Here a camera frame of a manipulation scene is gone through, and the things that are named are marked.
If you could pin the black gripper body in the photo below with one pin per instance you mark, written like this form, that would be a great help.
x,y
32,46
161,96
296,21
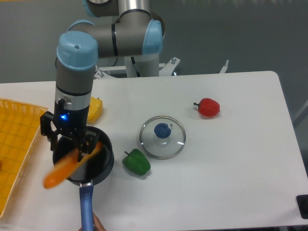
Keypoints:
x,y
70,123

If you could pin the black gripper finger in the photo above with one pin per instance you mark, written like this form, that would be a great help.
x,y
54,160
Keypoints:
x,y
46,130
85,142

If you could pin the black pot with blue handle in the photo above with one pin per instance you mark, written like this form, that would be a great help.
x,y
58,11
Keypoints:
x,y
92,172

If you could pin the long orange bread loaf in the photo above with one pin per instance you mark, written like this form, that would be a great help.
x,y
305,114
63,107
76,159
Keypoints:
x,y
68,165

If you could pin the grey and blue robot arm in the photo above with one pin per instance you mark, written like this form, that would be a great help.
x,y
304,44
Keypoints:
x,y
136,33

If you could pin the person's hand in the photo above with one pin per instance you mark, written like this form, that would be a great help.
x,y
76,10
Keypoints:
x,y
97,225

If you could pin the yellow plastic basket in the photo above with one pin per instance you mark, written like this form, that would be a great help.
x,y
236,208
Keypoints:
x,y
19,126

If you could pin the yellow bell pepper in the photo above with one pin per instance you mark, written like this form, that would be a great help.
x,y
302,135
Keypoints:
x,y
95,109

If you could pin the green bell pepper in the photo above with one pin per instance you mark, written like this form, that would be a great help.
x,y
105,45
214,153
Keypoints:
x,y
136,162

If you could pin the glass lid with blue knob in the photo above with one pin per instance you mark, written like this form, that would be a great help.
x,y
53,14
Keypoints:
x,y
162,137

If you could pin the red bell pepper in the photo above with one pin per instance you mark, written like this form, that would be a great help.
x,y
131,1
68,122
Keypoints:
x,y
208,107

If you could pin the black device at table edge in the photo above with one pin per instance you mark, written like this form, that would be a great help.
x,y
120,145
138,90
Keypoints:
x,y
302,201

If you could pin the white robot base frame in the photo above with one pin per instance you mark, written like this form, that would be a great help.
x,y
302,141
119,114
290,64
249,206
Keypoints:
x,y
139,66

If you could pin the white bracket behind table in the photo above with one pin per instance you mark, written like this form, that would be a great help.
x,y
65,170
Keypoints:
x,y
224,68

